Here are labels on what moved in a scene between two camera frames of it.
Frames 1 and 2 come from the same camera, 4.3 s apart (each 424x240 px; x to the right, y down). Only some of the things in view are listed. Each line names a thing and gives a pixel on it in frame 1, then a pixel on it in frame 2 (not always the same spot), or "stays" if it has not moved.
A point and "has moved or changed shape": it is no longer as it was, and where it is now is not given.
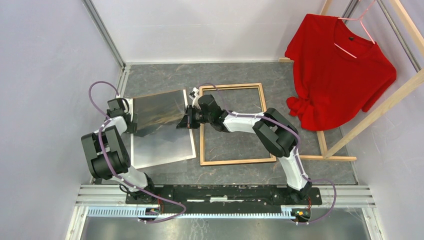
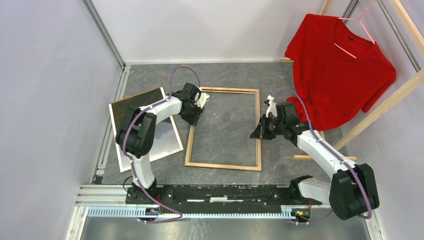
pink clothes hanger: (356, 19) stays
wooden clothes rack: (384, 104) stays
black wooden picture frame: (202, 146) has moved or changed shape
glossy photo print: (159, 110) has moved or changed shape
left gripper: (133, 126) → (194, 119)
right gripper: (187, 121) → (260, 132)
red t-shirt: (337, 72) stays
